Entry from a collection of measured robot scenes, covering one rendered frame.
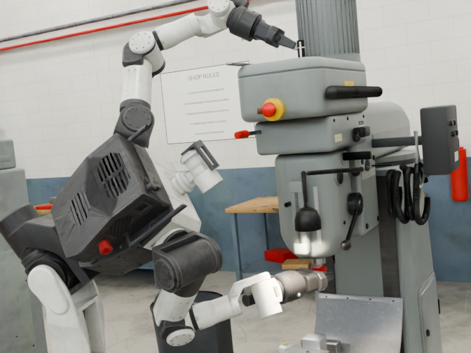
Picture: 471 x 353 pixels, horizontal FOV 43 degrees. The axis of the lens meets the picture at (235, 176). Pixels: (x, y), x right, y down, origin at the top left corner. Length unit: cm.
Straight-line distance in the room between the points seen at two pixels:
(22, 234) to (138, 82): 53
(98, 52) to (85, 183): 636
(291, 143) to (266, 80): 20
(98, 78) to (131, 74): 605
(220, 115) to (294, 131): 512
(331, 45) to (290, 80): 40
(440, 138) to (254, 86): 62
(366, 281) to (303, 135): 75
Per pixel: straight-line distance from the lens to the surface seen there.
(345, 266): 226
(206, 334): 213
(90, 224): 149
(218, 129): 683
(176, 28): 186
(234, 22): 184
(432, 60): 600
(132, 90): 176
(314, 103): 159
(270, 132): 174
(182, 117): 708
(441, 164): 193
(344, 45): 198
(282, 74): 161
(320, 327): 230
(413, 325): 228
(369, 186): 198
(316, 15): 199
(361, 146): 195
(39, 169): 868
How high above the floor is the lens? 174
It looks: 5 degrees down
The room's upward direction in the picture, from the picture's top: 5 degrees counter-clockwise
